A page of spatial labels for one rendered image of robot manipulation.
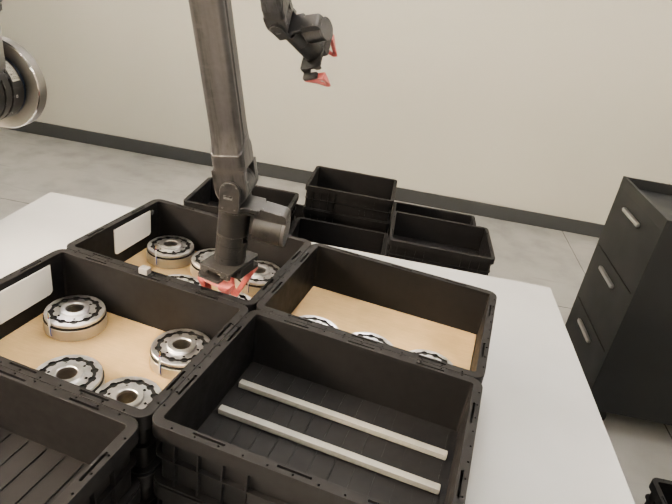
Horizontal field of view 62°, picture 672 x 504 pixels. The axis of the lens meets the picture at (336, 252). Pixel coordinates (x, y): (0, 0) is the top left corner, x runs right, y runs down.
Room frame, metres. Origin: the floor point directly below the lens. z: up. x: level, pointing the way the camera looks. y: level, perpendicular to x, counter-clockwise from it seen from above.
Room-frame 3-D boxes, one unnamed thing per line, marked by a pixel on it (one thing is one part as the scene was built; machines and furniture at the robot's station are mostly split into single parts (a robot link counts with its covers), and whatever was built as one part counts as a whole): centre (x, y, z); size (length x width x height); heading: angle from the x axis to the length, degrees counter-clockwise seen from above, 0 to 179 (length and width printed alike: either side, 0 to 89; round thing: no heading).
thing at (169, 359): (0.75, 0.23, 0.86); 0.10 x 0.10 x 0.01
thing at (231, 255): (0.90, 0.19, 0.98); 0.10 x 0.07 x 0.07; 160
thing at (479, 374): (0.90, -0.10, 0.92); 0.40 x 0.30 x 0.02; 75
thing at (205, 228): (1.00, 0.28, 0.87); 0.40 x 0.30 x 0.11; 75
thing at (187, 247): (1.10, 0.37, 0.86); 0.10 x 0.10 x 0.01
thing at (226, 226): (0.90, 0.18, 1.04); 0.07 x 0.06 x 0.07; 86
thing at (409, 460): (0.61, -0.03, 0.87); 0.40 x 0.30 x 0.11; 75
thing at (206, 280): (0.89, 0.20, 0.91); 0.07 x 0.07 x 0.09; 70
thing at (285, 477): (0.61, -0.03, 0.92); 0.40 x 0.30 x 0.02; 75
